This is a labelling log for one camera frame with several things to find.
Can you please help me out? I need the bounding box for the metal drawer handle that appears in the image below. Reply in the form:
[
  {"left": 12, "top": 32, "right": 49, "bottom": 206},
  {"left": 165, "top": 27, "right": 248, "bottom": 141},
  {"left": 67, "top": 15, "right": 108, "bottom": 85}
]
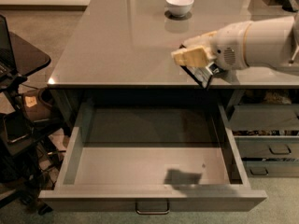
[{"left": 135, "top": 201, "right": 170, "bottom": 216}]

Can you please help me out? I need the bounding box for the black laptop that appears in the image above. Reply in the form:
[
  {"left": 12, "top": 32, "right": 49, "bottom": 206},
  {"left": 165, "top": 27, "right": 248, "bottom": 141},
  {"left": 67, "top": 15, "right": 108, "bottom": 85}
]
[{"left": 0, "top": 15, "right": 16, "bottom": 80}]

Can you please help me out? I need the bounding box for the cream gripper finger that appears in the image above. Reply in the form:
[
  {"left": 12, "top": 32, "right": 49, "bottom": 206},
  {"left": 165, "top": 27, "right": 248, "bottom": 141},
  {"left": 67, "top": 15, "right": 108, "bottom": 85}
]
[
  {"left": 171, "top": 46, "right": 216, "bottom": 68},
  {"left": 182, "top": 31, "right": 217, "bottom": 48}
]

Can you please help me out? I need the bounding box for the open grey top drawer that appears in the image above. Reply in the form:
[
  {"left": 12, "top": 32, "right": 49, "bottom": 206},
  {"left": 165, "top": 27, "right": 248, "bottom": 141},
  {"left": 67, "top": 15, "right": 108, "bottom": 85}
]
[{"left": 40, "top": 103, "right": 267, "bottom": 212}]

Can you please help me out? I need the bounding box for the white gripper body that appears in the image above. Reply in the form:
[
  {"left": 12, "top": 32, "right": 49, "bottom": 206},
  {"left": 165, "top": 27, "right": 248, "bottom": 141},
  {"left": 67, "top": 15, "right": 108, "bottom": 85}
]
[{"left": 210, "top": 21, "right": 251, "bottom": 70}]

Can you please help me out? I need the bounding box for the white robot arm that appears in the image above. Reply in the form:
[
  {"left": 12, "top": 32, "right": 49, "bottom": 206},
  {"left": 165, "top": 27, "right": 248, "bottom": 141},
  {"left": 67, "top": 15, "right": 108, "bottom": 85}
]
[{"left": 171, "top": 16, "right": 299, "bottom": 72}]

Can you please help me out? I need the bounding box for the grey right drawer stack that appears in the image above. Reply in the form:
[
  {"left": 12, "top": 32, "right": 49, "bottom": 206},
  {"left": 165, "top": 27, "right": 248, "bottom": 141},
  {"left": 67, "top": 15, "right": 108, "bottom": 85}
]
[{"left": 226, "top": 89, "right": 299, "bottom": 177}]

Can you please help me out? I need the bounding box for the brown bag with note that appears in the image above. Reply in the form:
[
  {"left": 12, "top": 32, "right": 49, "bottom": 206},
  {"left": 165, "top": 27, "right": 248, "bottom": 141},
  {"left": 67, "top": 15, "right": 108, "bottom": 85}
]
[{"left": 22, "top": 88, "right": 57, "bottom": 122}]

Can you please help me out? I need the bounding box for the black rxbar chocolate wrapper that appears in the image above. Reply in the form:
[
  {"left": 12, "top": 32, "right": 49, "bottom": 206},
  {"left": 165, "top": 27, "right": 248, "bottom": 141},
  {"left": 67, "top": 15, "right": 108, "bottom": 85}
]
[{"left": 178, "top": 44, "right": 226, "bottom": 90}]

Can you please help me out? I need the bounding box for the white ceramic bowl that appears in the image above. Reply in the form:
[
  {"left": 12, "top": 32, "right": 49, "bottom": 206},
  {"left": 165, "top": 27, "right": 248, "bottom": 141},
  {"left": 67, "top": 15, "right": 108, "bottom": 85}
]
[{"left": 165, "top": 0, "right": 194, "bottom": 17}]

